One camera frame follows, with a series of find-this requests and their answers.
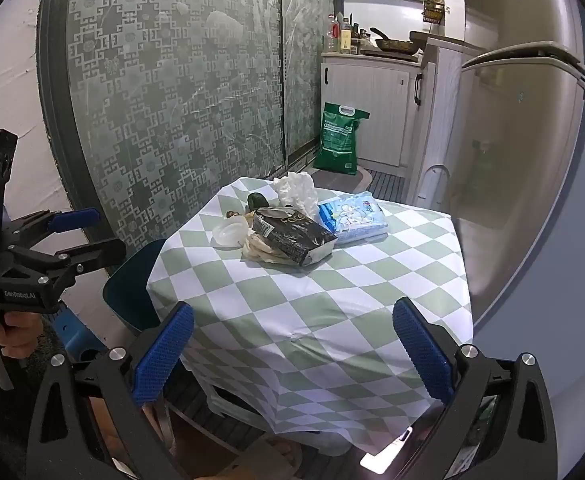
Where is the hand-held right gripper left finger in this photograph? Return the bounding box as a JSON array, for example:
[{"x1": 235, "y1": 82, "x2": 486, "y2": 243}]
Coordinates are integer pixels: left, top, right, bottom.
[{"x1": 25, "y1": 301, "x2": 196, "y2": 480}]

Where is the oval floor mat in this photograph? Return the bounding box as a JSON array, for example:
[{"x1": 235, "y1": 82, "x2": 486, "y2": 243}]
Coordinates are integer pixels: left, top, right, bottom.
[{"x1": 313, "y1": 167, "x2": 373, "y2": 194}]

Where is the blue tissue pack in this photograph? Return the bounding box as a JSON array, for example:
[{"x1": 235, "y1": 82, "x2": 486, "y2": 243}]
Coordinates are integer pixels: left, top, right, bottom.
[{"x1": 317, "y1": 191, "x2": 390, "y2": 246}]

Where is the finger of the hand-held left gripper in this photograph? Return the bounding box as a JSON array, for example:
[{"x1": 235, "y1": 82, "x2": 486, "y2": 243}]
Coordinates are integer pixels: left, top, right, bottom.
[
  {"x1": 3, "y1": 207, "x2": 101, "y2": 251},
  {"x1": 10, "y1": 237, "x2": 127, "y2": 286}
]

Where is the white tissue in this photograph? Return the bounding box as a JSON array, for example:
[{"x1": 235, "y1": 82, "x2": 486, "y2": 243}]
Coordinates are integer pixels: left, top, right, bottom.
[{"x1": 271, "y1": 171, "x2": 319, "y2": 216}]

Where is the white tall cabinet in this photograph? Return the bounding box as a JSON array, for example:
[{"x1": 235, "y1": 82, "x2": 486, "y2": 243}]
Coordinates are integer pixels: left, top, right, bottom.
[{"x1": 407, "y1": 36, "x2": 474, "y2": 211}]

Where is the black snack packet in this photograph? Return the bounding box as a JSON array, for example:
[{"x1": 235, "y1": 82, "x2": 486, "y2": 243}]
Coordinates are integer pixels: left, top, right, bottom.
[{"x1": 250, "y1": 207, "x2": 339, "y2": 267}]

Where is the patterned frosted glass door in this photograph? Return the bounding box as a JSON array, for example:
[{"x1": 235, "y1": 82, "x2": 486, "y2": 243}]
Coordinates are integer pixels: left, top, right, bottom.
[
  {"x1": 36, "y1": 0, "x2": 287, "y2": 277},
  {"x1": 278, "y1": 0, "x2": 336, "y2": 167}
]

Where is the white kitchen cabinet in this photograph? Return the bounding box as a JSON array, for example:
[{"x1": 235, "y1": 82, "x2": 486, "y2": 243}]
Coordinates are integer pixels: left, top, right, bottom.
[{"x1": 321, "y1": 51, "x2": 424, "y2": 168}]

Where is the beige refrigerator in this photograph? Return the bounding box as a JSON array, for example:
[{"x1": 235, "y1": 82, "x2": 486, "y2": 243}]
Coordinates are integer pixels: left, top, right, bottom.
[{"x1": 445, "y1": 0, "x2": 585, "y2": 333}]

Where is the white plastic lid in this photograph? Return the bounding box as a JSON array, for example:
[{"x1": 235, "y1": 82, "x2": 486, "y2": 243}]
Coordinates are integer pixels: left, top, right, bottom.
[{"x1": 211, "y1": 215, "x2": 251, "y2": 250}]

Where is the grey plastic stool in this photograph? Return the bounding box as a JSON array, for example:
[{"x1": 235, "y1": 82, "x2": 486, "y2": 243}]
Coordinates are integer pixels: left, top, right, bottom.
[{"x1": 205, "y1": 382, "x2": 273, "y2": 433}]

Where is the green rice bag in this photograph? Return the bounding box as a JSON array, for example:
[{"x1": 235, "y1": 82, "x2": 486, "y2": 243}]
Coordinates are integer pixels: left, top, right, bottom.
[{"x1": 313, "y1": 102, "x2": 371, "y2": 176}]

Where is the blue plastic stool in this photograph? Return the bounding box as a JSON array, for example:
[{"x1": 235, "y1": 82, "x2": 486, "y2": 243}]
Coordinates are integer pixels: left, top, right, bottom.
[{"x1": 55, "y1": 305, "x2": 108, "y2": 361}]

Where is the teal trash bin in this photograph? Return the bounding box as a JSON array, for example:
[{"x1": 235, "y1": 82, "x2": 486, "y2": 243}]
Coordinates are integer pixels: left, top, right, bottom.
[{"x1": 102, "y1": 238, "x2": 173, "y2": 336}]

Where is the beige plastic bag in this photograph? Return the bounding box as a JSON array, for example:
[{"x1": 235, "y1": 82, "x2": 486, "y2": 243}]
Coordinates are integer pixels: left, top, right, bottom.
[{"x1": 242, "y1": 232, "x2": 338, "y2": 268}]

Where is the clear bottle red cap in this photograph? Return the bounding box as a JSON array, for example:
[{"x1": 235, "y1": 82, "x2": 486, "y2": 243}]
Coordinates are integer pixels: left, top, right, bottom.
[{"x1": 327, "y1": 14, "x2": 342, "y2": 54}]

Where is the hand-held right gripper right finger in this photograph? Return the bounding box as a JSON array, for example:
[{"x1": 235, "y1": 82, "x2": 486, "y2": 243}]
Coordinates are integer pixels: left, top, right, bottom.
[{"x1": 391, "y1": 296, "x2": 559, "y2": 480}]

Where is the black frying pan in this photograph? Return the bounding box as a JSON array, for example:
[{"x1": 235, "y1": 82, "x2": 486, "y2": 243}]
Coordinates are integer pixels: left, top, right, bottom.
[{"x1": 370, "y1": 27, "x2": 421, "y2": 56}]

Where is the wall-mounted rack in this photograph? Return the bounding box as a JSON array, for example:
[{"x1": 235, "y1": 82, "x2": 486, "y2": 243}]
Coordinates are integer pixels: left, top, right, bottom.
[{"x1": 423, "y1": 0, "x2": 449, "y2": 24}]

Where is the striped grey floor mat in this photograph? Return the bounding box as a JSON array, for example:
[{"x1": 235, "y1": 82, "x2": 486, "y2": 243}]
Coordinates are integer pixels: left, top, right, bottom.
[{"x1": 367, "y1": 170, "x2": 409, "y2": 204}]

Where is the green white checkered tablecloth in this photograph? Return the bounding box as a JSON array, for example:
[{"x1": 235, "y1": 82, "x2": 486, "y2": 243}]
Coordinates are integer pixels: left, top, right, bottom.
[{"x1": 146, "y1": 176, "x2": 475, "y2": 456}]

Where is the person's left hand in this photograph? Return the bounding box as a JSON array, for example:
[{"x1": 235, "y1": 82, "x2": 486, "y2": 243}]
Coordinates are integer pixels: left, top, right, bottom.
[{"x1": 0, "y1": 304, "x2": 44, "y2": 361}]

